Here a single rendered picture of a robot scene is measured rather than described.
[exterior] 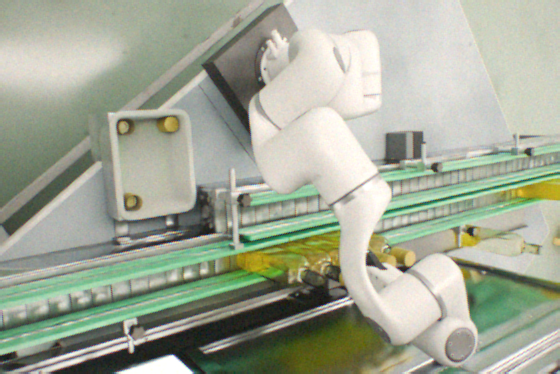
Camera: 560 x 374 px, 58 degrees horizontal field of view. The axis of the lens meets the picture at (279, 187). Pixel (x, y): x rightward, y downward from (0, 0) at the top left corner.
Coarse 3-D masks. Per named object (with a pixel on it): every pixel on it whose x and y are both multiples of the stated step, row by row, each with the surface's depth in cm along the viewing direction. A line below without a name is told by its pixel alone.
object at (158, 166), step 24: (144, 120) 111; (120, 144) 108; (144, 144) 112; (168, 144) 115; (120, 168) 109; (144, 168) 112; (168, 168) 115; (192, 168) 111; (120, 192) 102; (144, 192) 113; (168, 192) 116; (192, 192) 112; (144, 216) 106
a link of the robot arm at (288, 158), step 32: (256, 96) 80; (256, 128) 77; (288, 128) 70; (320, 128) 67; (256, 160) 73; (288, 160) 69; (320, 160) 67; (352, 160) 67; (288, 192) 74; (320, 192) 70
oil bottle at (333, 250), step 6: (294, 240) 116; (300, 240) 116; (306, 240) 115; (312, 240) 115; (318, 240) 115; (324, 240) 114; (312, 246) 111; (318, 246) 110; (324, 246) 110; (330, 246) 110; (336, 246) 109; (330, 252) 106; (336, 252) 106; (336, 258) 105; (336, 264) 105
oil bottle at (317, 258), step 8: (288, 248) 109; (296, 248) 109; (304, 248) 109; (312, 248) 109; (304, 256) 104; (312, 256) 103; (320, 256) 103; (328, 256) 104; (312, 264) 102; (320, 264) 102; (320, 272) 102
